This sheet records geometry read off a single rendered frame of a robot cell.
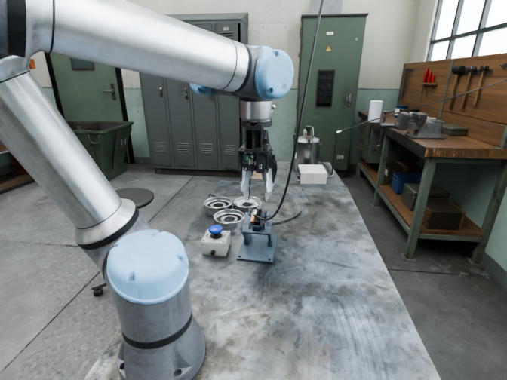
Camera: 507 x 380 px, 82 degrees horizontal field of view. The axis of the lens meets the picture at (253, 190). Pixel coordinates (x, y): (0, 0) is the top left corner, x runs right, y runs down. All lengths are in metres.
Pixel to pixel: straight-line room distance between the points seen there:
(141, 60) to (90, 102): 4.65
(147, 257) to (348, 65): 3.54
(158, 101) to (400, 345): 3.69
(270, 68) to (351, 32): 3.38
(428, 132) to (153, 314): 2.22
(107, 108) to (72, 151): 4.40
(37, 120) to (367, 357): 0.66
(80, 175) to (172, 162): 3.58
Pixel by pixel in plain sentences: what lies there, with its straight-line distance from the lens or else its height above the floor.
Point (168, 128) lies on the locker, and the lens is 3.98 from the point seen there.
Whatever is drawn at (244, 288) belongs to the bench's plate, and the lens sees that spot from 0.74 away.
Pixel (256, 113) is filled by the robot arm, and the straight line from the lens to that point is 0.66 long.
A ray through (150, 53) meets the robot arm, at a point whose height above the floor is 1.30.
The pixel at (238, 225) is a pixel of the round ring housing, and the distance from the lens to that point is 0.95.
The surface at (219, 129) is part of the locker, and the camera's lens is 3.77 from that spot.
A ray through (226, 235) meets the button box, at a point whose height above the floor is 0.84.
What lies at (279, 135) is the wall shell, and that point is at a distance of 4.18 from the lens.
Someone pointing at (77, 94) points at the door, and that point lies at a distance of 5.14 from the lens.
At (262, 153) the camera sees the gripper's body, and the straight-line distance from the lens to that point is 0.66.
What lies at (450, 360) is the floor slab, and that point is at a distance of 1.88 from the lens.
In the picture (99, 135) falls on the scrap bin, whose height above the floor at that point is 0.64.
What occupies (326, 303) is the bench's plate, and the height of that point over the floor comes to 0.80.
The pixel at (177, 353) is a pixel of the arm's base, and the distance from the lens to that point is 0.55.
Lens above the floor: 1.28
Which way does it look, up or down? 22 degrees down
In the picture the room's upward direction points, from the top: straight up
